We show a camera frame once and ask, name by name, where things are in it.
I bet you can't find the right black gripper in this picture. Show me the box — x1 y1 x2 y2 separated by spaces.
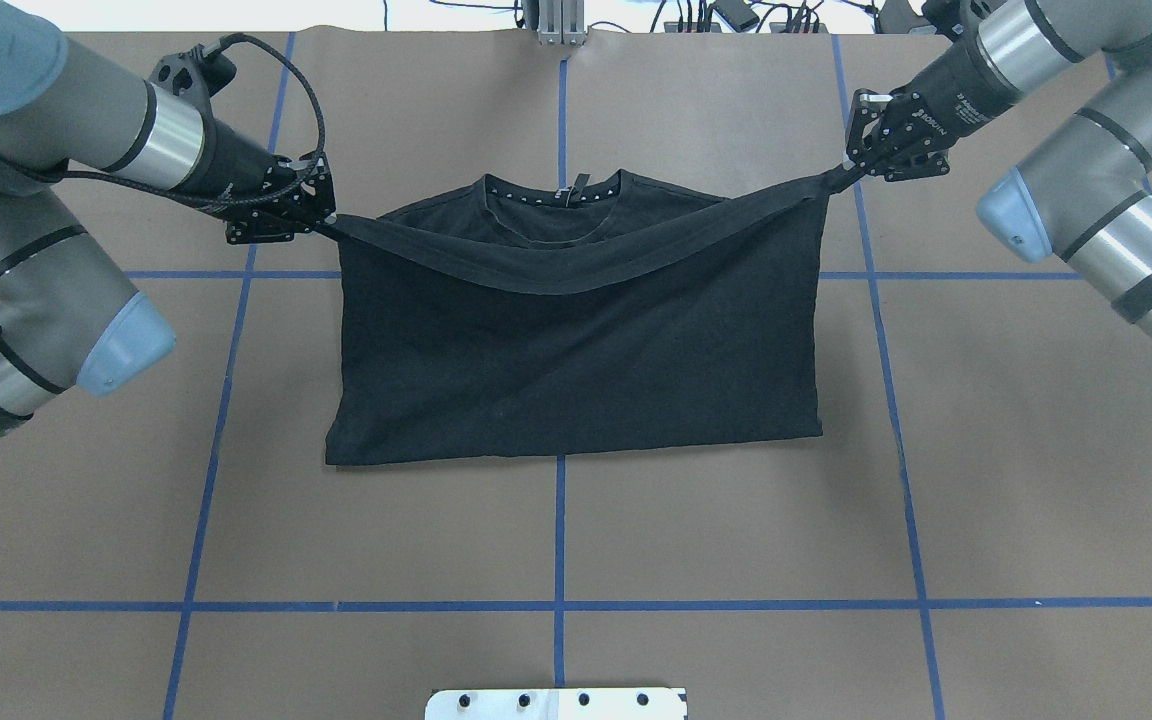
846 45 1021 182

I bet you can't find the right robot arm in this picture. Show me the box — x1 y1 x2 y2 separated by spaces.
829 1 1152 338

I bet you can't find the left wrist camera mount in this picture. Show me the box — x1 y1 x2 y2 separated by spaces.
147 45 237 106

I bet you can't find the black graphic t-shirt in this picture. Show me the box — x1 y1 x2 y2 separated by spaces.
325 170 831 468

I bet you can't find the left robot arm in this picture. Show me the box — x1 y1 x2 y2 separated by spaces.
0 1 338 438

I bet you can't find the aluminium frame post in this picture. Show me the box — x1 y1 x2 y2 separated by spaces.
522 0 588 47

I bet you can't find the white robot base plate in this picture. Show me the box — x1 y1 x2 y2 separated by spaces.
424 687 689 719

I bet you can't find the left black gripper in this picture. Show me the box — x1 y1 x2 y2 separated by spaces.
200 120 338 245

